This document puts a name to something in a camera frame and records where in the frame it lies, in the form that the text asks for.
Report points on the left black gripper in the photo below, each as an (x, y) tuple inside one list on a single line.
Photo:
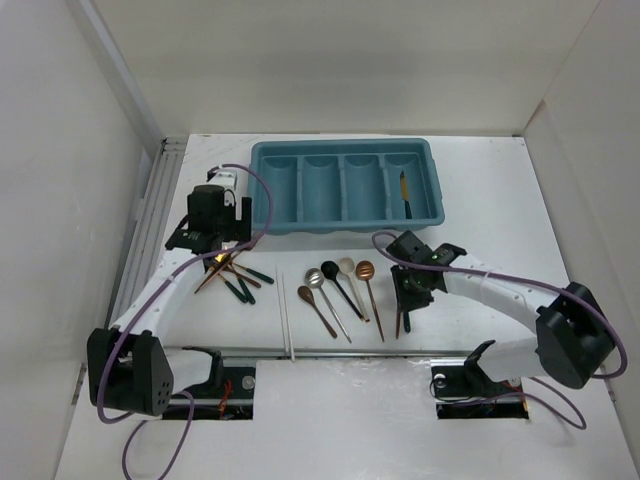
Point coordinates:
[(237, 231)]

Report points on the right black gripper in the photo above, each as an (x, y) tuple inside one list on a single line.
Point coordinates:
[(406, 300)]

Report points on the copper knife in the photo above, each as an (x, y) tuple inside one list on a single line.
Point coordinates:
[(399, 323)]

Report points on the copper spoon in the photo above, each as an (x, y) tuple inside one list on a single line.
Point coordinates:
[(365, 271)]

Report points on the white spoon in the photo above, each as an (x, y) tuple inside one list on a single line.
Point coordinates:
[(347, 267)]

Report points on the black spoon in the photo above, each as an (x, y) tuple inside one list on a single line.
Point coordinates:
[(330, 271)]

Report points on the gold blade green knife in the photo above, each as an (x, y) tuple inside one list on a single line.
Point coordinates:
[(405, 195)]

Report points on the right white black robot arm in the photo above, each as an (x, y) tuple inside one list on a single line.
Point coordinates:
[(569, 339)]

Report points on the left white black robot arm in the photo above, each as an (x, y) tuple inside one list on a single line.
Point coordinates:
[(129, 368)]

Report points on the white chopstick left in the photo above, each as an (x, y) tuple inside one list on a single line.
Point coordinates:
[(283, 321)]

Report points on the white chopstick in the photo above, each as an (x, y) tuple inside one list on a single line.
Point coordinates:
[(283, 321), (288, 315)]

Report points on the silver metal spoon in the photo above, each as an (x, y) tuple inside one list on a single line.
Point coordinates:
[(315, 280)]

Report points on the white chopstick right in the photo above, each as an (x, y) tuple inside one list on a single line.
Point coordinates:
[(288, 315)]

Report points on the brown wooden spoon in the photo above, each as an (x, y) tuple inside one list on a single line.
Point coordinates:
[(306, 295)]

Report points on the blue plastic cutlery tray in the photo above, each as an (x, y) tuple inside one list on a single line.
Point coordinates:
[(324, 186)]

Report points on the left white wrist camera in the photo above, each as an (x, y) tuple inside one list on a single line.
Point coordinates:
[(227, 180)]

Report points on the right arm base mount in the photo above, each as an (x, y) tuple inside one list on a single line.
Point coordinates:
[(461, 390)]

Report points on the aluminium rail front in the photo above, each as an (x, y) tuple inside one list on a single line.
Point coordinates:
[(280, 353)]

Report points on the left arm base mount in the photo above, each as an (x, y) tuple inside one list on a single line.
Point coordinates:
[(220, 389)]

